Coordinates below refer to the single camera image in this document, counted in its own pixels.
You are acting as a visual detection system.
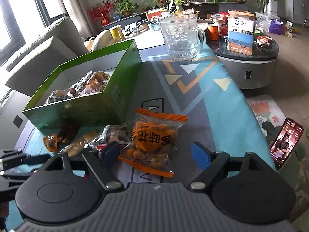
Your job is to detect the blue white carton box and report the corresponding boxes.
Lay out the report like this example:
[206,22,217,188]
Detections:
[227,16,255,56]

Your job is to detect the purple gift bag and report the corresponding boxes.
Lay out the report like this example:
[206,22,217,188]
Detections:
[268,18,284,35]

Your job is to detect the small orange jelly packet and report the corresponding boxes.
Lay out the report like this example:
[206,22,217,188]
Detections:
[43,134,58,152]

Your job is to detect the blue patterned table mat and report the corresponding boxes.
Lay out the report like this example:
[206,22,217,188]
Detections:
[4,43,277,230]

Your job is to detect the green cardboard box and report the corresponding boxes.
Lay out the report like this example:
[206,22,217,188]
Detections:
[23,39,141,129]

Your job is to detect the red smartphone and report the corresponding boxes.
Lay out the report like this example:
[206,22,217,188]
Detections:
[270,117,304,170]

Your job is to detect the black wall socket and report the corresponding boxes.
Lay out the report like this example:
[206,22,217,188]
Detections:
[13,115,23,128]

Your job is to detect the clear glass pitcher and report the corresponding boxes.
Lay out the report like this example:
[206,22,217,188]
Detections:
[158,14,206,62]

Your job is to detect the round dark side table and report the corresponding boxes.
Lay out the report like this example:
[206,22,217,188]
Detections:
[207,36,280,89]

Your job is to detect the grey armchair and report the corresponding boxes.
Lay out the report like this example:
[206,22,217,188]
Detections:
[5,16,88,96]

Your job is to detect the brown dried fruit packet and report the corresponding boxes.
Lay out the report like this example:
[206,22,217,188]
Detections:
[83,71,110,94]

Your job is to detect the clear dried dates packet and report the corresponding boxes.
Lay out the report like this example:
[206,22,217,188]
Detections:
[84,122,133,148]

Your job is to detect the red flower decoration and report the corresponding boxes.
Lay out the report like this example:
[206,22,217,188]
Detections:
[87,0,118,26]

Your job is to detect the rice cracker snack packet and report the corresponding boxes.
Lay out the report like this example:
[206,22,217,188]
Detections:
[51,89,69,102]

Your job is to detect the long tan snack bar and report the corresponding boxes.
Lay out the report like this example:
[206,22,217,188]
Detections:
[60,130,97,157]

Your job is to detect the dark round snack packet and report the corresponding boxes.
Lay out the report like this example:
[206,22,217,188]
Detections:
[58,123,80,145]

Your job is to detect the white oval coffee table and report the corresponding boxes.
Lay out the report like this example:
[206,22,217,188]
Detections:
[124,24,165,50]

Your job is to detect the orange peanut snack bag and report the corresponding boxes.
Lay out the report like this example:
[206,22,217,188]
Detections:
[119,108,188,178]

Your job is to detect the person's left hand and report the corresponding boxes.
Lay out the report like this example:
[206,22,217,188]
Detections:
[0,202,9,225]

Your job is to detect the red white printed snack bag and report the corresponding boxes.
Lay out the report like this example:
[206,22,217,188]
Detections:
[68,70,93,97]

